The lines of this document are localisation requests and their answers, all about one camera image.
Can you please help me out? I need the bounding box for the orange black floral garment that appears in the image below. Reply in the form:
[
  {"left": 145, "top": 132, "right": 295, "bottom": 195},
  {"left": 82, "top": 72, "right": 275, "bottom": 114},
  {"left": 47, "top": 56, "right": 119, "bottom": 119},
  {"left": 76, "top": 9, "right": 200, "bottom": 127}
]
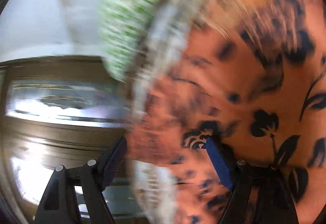
[{"left": 128, "top": 0, "right": 325, "bottom": 223}]

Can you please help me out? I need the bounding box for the brown wooden glass cabinet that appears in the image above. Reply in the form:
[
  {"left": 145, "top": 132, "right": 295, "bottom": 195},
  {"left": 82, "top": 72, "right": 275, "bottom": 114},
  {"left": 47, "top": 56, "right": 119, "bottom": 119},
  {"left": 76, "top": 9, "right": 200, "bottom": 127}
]
[{"left": 1, "top": 56, "right": 145, "bottom": 223}]

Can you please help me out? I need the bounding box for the beige leaf print blanket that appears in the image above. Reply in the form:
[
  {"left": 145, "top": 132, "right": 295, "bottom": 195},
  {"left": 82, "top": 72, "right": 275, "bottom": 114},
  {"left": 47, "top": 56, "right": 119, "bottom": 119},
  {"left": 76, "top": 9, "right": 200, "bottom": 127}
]
[{"left": 128, "top": 0, "right": 246, "bottom": 224}]

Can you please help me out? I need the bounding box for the green white patterned pillow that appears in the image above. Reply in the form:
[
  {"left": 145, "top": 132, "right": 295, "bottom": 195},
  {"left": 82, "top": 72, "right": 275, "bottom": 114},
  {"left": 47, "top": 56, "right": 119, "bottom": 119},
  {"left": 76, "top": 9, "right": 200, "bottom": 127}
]
[{"left": 99, "top": 0, "right": 161, "bottom": 82}]

